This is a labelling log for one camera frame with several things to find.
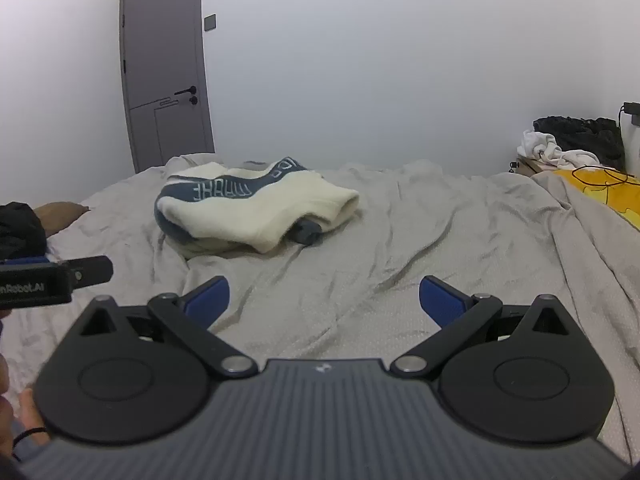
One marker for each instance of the grey bed sheet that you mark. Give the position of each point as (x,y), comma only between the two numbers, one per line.
(375,240)

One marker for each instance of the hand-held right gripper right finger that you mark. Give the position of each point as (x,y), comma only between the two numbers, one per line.
(440,301)

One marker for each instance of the black wrist band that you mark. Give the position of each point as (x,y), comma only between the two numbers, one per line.
(30,431)

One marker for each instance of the brown pillow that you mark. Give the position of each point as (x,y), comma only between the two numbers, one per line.
(60,215)

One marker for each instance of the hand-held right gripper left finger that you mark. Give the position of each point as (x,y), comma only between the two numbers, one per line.
(209,301)

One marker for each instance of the black cloth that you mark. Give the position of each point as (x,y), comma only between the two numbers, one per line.
(20,230)

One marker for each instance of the grey wall switch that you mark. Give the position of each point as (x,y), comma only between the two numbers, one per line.
(210,22)

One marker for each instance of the cream and blue sweater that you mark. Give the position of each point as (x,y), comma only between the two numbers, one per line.
(260,210)

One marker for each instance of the yellow blanket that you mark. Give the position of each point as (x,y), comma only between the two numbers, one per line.
(600,187)

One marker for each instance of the black wall charger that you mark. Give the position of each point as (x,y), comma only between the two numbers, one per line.
(631,109)

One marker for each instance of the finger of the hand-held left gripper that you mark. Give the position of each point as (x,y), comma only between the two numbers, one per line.
(92,270)

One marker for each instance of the person's left forearm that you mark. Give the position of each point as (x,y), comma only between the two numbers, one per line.
(32,412)

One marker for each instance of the white crumpled cloth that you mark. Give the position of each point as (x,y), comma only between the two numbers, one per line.
(542,150)

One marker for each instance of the grey door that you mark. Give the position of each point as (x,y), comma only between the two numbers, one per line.
(165,60)

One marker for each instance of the wooden nightstand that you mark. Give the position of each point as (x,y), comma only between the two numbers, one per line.
(527,165)

